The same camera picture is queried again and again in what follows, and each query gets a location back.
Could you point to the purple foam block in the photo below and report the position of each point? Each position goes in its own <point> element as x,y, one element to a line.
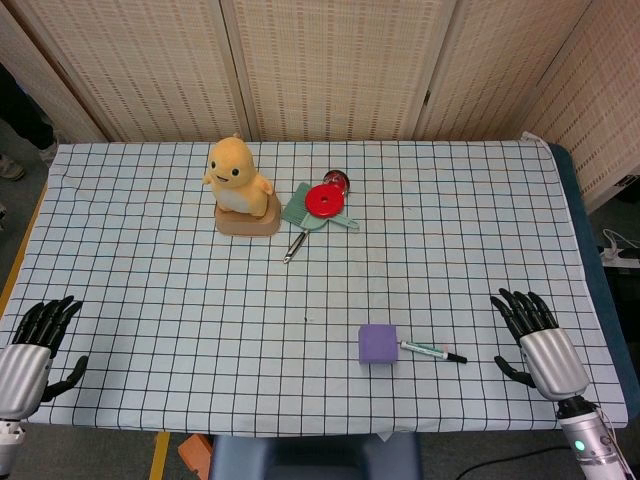
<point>378,344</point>

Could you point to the white power strip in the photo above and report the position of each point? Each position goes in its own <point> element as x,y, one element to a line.
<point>620,252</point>

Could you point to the red plastic disc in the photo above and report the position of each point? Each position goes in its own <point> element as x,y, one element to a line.
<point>324,201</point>

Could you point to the orange box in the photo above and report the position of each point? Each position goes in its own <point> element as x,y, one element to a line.
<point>195,454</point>

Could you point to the blue checkered tablecloth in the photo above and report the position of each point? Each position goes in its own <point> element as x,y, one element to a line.
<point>200,310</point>

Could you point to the shiny red round object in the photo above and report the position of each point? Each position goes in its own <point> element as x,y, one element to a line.
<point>338,179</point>

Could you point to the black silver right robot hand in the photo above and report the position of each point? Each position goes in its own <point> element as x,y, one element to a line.
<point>552,362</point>

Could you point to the blue table frame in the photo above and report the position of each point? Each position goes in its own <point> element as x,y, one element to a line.
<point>595,240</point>

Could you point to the yellow plush duck toy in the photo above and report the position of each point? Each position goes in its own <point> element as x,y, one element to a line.
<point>235,175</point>

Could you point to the grey sneaker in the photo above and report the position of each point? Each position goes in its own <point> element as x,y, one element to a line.
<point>10,167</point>

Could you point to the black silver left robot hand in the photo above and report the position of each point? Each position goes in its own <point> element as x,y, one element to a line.
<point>22,372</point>

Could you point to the beige folding screen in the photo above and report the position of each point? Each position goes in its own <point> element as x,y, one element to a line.
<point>330,65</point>

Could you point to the tan toy base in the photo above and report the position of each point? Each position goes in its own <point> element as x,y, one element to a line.
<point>245,224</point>

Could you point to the green white marker pen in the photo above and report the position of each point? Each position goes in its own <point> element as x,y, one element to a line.
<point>430,351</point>

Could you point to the person leg dark trousers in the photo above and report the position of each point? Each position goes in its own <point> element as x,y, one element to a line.
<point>25,110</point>

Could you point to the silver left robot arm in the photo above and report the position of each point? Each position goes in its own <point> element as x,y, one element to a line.
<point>9,442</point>

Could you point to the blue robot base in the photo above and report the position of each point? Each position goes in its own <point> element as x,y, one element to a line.
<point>310,457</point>

